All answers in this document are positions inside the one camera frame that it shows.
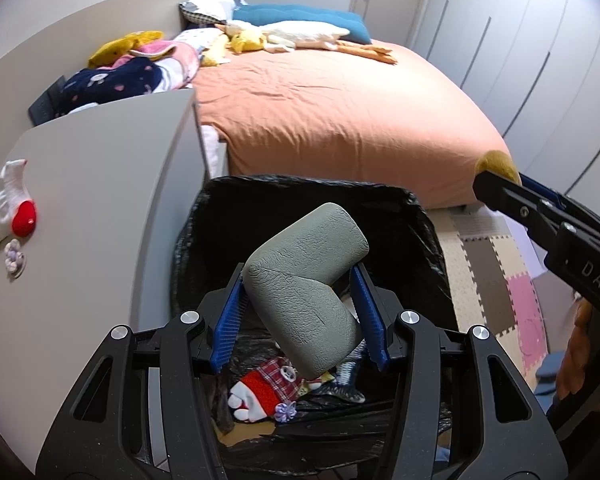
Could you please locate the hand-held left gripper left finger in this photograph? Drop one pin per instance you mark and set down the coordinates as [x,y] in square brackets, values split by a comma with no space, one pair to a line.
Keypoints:
[227,325]

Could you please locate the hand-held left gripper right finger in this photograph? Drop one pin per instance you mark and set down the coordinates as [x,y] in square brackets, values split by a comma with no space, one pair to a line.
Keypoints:
[372,320]

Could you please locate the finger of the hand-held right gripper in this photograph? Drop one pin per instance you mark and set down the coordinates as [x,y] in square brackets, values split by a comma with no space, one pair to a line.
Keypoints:
[545,194]
[515,205]

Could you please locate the yellow-brown fuzzy plush ball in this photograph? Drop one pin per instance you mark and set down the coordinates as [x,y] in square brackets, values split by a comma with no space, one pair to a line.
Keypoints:
[497,162]

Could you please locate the rabbit doll red plaid dress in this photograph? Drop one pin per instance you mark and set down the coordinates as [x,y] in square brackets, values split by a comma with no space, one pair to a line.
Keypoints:
[260,385]

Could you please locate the grey foam corner guard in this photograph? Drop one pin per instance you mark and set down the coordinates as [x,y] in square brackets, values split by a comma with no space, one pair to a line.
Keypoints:
[300,300]

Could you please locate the blue fish plush toy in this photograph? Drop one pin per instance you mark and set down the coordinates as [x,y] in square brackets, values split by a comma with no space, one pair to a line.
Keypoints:
[347,392]

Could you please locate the trash bin black bag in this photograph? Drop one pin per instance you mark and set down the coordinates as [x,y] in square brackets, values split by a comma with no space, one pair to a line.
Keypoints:
[405,240]

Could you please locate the person's right hand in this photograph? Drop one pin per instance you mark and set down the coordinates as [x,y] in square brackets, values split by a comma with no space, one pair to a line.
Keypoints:
[572,355]

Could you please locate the foam puzzle floor mat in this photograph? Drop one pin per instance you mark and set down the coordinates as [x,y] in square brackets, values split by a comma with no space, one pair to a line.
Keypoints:
[485,270]

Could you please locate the blue slippers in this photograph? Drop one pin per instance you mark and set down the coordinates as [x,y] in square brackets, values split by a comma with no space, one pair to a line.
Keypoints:
[545,372]

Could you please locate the white wardrobe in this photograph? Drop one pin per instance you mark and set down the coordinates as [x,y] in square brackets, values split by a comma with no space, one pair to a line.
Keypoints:
[530,60]

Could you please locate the grey desk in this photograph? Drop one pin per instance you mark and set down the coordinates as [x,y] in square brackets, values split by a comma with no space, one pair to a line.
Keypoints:
[105,185]

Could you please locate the bed with orange sheet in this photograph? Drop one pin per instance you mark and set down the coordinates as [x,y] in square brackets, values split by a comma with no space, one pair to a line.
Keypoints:
[330,110]

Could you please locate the purple flower hair clip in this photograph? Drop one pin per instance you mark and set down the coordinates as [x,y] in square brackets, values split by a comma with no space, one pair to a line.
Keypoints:
[14,255]

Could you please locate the white sock red pompom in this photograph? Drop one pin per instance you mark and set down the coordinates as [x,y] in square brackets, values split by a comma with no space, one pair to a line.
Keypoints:
[10,185]

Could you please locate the small yellow plush toy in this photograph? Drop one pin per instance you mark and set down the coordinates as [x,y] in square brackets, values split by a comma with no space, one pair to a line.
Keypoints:
[212,55]

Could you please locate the pink blanket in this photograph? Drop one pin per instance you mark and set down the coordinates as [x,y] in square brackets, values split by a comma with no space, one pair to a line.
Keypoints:
[180,57]

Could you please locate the navy printed blanket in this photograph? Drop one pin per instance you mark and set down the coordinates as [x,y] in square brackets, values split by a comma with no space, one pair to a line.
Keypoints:
[105,82]

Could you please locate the white goose plush toy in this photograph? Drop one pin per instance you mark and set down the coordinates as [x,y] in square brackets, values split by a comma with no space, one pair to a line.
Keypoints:
[300,32]

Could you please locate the blue cushion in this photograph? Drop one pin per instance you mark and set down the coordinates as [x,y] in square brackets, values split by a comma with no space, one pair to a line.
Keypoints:
[305,14]

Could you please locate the yellow duck plush toy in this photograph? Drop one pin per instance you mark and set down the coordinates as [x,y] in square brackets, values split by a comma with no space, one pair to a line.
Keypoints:
[247,40]

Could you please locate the white dotted pillow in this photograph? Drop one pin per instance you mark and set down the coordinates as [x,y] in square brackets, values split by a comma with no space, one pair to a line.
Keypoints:
[195,37]

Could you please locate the mustard yellow cushion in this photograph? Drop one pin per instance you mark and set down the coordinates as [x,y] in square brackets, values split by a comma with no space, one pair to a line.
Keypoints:
[110,50]

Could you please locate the white checkered pillow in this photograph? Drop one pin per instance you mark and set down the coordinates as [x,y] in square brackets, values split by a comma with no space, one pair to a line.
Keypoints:
[210,5]

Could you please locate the black wall socket panel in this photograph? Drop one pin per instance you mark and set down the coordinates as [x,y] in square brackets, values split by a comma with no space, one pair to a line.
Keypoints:
[45,105]

